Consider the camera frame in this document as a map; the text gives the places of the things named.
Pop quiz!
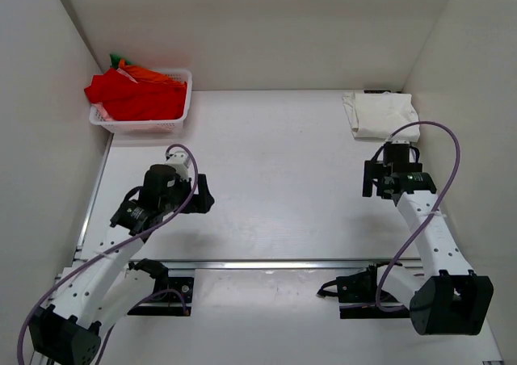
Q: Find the folded white t shirt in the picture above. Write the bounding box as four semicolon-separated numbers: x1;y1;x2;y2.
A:
343;91;419;141

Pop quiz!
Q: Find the orange t shirt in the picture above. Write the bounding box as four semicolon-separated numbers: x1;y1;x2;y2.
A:
118;59;187;87

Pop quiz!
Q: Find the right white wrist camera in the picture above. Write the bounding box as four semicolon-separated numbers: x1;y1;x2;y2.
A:
385;138;411;145

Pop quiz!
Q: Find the green cloth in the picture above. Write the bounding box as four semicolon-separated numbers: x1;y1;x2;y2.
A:
109;52;124;69

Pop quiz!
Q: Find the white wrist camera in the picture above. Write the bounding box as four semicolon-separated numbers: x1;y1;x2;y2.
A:
385;138;411;145
165;149;191;180

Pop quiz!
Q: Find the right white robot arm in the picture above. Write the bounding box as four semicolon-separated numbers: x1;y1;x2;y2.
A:
335;141;494;336

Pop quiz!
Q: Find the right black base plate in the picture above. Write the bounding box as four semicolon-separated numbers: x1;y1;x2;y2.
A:
317;263;410;320

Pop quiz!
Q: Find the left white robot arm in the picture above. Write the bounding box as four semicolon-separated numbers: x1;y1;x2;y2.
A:
20;157;215;364

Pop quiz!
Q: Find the white plastic basket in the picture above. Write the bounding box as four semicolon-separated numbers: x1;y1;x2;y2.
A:
89;68;192;133

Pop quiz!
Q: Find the aluminium rail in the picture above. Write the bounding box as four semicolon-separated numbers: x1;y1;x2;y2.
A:
161;259;423;271

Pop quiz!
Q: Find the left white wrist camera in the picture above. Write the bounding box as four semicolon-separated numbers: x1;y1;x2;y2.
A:
165;149;191;180

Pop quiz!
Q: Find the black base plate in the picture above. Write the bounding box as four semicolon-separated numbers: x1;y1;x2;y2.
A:
128;270;195;317
317;263;410;320

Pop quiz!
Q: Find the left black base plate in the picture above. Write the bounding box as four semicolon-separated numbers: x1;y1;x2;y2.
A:
128;270;195;317

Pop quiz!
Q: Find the red t shirt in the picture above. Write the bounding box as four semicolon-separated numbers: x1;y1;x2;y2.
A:
84;69;187;122

